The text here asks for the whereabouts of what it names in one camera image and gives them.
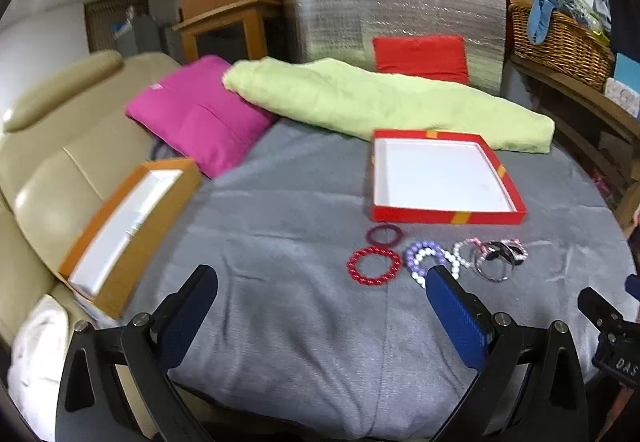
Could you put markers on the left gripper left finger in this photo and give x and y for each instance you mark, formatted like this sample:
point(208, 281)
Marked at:
point(180, 315)

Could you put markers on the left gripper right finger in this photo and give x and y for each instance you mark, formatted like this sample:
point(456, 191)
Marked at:
point(465, 319)

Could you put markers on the silver cuff bangle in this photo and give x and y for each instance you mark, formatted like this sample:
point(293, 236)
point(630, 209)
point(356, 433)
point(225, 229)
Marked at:
point(482, 260)

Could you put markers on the red shallow jewelry box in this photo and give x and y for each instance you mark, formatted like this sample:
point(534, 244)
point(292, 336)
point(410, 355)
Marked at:
point(441, 177)

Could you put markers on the orange box lid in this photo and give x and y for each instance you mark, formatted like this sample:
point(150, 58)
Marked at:
point(107, 261)

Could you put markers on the white pillow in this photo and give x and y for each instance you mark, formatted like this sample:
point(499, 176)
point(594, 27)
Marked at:
point(37, 361)

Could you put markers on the beige leather armchair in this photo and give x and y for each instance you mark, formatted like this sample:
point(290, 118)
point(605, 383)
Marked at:
point(66, 145)

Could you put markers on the magenta pillow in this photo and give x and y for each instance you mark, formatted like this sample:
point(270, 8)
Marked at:
point(193, 113)

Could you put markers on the wooden shelf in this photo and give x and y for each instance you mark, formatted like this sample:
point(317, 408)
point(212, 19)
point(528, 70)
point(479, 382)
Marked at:
point(620, 121)

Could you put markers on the light green folded blanket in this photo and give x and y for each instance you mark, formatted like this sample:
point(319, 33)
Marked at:
point(343, 98)

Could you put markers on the small red pillow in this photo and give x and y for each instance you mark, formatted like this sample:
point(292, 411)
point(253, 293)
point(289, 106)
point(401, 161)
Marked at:
point(440, 58)

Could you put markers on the blue cardboard box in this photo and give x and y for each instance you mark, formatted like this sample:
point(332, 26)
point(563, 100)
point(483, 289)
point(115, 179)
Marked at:
point(627, 72)

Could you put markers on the wicker basket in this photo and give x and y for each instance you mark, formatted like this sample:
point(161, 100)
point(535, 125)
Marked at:
point(568, 48)

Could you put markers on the silver insulated foil panel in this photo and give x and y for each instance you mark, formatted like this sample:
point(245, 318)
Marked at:
point(344, 30)

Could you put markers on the blue cloth in basket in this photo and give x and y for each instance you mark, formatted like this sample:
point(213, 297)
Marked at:
point(539, 20)

